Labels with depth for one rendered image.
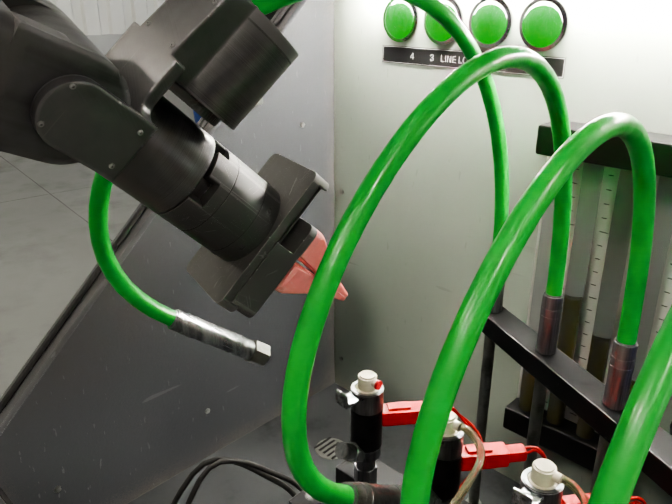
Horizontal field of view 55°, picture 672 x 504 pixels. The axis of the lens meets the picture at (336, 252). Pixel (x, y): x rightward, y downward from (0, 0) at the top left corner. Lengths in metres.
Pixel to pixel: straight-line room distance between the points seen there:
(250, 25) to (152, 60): 0.05
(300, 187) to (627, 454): 0.24
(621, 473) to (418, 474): 0.09
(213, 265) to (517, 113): 0.41
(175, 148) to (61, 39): 0.09
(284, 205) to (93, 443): 0.48
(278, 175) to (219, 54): 0.11
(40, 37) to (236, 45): 0.10
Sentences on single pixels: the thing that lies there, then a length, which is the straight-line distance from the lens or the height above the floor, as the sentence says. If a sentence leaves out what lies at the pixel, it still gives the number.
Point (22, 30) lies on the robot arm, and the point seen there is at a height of 1.40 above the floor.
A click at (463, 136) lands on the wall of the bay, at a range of 0.77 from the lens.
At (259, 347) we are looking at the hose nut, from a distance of 0.59.
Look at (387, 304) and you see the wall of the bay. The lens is 0.91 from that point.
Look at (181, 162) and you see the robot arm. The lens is 0.37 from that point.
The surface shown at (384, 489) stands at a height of 1.09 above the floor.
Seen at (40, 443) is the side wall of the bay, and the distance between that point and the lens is 0.78.
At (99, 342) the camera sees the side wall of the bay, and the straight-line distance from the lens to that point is 0.76.
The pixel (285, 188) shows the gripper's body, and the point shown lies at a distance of 0.42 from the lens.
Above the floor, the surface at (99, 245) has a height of 1.23.
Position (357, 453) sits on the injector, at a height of 1.05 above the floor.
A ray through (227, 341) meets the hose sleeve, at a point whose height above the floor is 1.13.
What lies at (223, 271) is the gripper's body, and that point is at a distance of 0.42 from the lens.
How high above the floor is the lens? 1.41
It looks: 22 degrees down
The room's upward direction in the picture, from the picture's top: straight up
